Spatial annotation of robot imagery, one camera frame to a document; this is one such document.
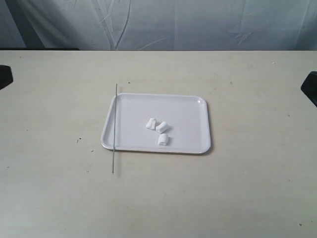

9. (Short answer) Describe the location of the white plastic tray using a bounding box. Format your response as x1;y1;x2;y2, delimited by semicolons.
101;93;211;154

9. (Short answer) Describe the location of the thin metal skewer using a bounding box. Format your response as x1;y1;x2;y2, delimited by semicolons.
111;83;118;175

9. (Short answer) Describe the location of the white backdrop curtain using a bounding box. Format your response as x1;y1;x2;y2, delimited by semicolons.
0;0;317;51

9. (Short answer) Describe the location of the white marshmallow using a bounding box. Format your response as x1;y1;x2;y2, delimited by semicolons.
146;118;157;130
158;133;169;146
156;121;169;134

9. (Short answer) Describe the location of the dark frame behind table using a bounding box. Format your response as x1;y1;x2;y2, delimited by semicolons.
0;47;79;51

